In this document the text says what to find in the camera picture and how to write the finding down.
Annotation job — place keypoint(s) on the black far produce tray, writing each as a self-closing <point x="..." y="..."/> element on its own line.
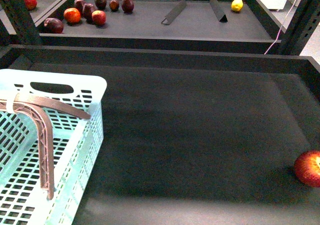
<point x="253" y="30"/>

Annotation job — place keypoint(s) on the dark red apple back-left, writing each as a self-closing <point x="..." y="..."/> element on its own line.
<point x="79" y="4"/>

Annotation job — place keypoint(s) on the dark red apple middle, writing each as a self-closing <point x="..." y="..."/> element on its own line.
<point x="87" y="10"/>

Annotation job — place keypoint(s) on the black left shelf post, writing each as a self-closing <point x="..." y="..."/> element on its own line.
<point x="22" y="22"/>

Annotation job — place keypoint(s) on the dark red apple front-left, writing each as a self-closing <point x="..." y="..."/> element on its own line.
<point x="53" y="25"/>

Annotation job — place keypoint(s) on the brown basket handle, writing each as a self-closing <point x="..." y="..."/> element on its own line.
<point x="32" y="106"/>

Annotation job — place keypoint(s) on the dark red apple right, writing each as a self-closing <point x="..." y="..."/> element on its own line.
<point x="127" y="6"/>

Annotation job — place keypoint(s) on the black divider strip right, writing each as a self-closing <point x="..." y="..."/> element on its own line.
<point x="218" y="11"/>

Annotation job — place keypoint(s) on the small dark red apple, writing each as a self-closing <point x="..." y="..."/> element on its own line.
<point x="114" y="5"/>

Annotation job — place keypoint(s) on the red apple on far-left tray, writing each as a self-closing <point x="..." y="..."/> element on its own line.
<point x="30" y="4"/>

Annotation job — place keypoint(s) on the dark red apple tall back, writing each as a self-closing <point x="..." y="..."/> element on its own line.
<point x="101" y="4"/>

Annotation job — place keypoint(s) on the light blue plastic basket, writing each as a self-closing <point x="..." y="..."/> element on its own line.
<point x="76" y="143"/>

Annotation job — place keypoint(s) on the yellow lemon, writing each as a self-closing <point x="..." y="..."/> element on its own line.
<point x="237" y="5"/>

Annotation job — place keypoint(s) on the orange red apple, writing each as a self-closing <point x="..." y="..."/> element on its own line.
<point x="72" y="15"/>

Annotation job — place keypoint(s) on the black far-left produce tray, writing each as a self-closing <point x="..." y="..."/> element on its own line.
<point x="42" y="5"/>

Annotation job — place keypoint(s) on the black shelf upright post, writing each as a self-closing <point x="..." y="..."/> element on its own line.
<point x="303" y="23"/>

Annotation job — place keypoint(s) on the black near produce tray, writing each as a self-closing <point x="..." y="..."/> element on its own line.
<point x="195" y="139"/>

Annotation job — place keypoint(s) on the red apple with yellow patch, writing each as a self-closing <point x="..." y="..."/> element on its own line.
<point x="98" y="17"/>

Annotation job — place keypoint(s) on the black divider strip left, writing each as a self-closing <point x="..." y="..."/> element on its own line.
<point x="174" y="13"/>

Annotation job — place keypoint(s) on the black divider strip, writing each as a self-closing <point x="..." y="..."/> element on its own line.
<point x="174" y="13"/>
<point x="218" y="11"/>

